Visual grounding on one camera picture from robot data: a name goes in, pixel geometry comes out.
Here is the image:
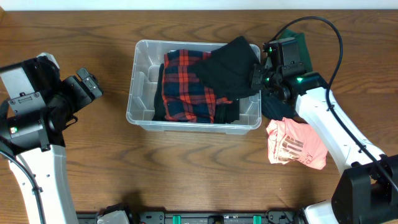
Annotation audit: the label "dark green garment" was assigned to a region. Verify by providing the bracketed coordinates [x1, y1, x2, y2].
[280, 29, 313, 72]

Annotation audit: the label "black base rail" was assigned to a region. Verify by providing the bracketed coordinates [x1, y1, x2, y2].
[77, 203, 307, 224]

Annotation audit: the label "clear plastic storage bin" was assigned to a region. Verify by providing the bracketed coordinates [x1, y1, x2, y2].
[126, 40, 262, 135]

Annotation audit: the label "dark navy shirt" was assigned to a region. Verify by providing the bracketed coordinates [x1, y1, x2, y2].
[261, 91, 298, 121]

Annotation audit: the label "pink printed t-shirt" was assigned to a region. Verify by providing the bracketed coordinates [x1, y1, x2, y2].
[266, 118, 328, 170]

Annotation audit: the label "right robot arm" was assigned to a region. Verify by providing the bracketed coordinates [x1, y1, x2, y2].
[252, 37, 397, 223]

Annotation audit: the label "black garment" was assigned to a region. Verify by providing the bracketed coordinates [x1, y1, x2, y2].
[192, 36, 259, 101]

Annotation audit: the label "red plaid flannel shirt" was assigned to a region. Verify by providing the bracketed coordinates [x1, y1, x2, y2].
[161, 49, 233, 123]

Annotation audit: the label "black pants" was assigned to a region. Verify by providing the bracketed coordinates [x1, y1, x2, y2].
[152, 64, 239, 124]

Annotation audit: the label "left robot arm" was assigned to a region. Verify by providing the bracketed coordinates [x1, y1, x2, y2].
[1, 53, 103, 223]

